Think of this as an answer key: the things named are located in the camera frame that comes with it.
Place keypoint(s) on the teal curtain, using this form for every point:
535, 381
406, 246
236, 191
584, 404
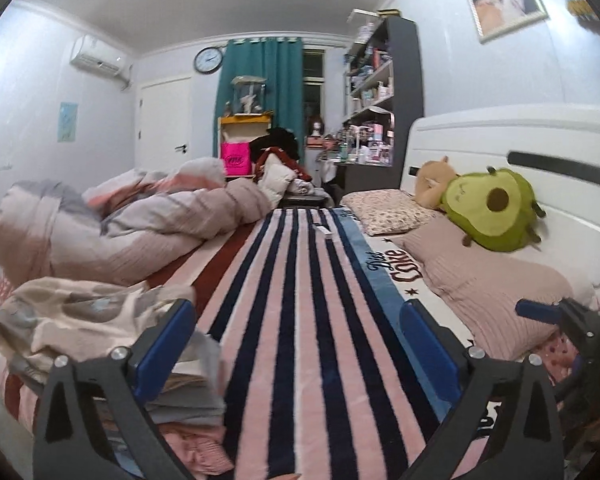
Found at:
275, 85

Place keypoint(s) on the white bed headboard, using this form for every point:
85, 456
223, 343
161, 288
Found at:
555, 140

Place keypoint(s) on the white air conditioner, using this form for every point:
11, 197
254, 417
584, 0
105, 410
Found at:
97, 57

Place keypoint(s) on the bottles and boxes clutter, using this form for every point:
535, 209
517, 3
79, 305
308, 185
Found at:
365, 142

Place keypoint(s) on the pink shopping bag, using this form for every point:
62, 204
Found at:
236, 159

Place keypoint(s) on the cluttered desk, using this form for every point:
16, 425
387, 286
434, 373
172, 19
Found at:
345, 177

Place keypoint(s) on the small white box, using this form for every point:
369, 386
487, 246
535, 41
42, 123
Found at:
323, 230

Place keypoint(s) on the framed wall photo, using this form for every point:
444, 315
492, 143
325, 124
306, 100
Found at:
505, 2

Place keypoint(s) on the striped pink navy blanket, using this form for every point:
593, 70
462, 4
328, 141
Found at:
305, 335

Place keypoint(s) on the round wall clock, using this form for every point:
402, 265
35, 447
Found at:
208, 60

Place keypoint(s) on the bear printed beige pants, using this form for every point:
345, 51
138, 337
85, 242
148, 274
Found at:
80, 320

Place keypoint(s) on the mannequin head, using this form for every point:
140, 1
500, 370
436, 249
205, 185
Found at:
316, 127

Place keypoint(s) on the dark window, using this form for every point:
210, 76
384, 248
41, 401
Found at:
312, 85

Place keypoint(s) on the yellow wall decoration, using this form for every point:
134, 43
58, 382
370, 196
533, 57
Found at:
582, 10

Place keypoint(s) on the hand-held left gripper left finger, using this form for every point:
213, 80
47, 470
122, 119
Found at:
162, 350

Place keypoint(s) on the orange plush toy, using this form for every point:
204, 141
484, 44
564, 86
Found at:
432, 180

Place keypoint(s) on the white cushion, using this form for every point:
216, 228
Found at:
277, 180

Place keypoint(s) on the green avocado plush toy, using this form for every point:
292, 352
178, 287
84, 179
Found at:
495, 207

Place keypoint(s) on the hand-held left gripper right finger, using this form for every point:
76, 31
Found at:
427, 355

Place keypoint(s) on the black clothes heap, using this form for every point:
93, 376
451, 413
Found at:
282, 140

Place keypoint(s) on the pink crumpled quilt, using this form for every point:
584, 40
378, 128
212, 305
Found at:
130, 230

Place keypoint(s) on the pink ribbed pillow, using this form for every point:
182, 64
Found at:
480, 280

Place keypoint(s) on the floral pillow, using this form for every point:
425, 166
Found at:
387, 210

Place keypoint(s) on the yellow shelf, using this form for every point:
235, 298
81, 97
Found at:
245, 120

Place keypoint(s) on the pile of folded clothes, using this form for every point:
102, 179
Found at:
190, 425

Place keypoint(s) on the glass display case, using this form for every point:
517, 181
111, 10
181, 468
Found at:
248, 95

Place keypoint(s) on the dark bookshelf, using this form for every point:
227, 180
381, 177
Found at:
405, 75

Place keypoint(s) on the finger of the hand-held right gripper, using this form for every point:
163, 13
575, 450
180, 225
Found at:
535, 310
578, 370

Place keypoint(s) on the dark low table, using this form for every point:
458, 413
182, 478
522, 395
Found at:
305, 201

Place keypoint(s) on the light blue wall poster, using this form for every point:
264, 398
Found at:
67, 120

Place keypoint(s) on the white door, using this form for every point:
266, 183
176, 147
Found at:
162, 120

